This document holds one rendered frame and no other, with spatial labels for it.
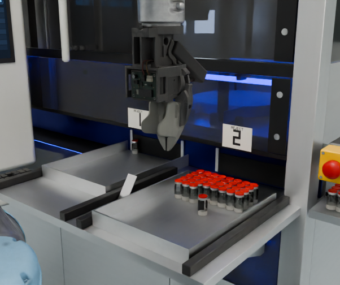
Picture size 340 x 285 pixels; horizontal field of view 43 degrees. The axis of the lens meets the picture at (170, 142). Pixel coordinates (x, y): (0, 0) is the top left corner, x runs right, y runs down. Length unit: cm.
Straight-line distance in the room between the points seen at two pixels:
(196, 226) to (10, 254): 46
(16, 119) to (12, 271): 106
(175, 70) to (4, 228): 35
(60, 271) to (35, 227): 21
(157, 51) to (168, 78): 5
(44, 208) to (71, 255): 73
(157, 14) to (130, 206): 50
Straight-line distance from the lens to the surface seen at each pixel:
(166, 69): 68
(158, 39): 69
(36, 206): 109
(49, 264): 194
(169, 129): 73
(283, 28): 103
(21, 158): 163
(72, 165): 133
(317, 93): 100
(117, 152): 145
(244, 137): 110
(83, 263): 174
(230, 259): 84
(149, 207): 103
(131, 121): 133
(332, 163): 99
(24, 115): 161
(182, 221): 96
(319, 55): 100
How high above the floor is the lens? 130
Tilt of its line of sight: 16 degrees down
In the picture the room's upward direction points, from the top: straight up
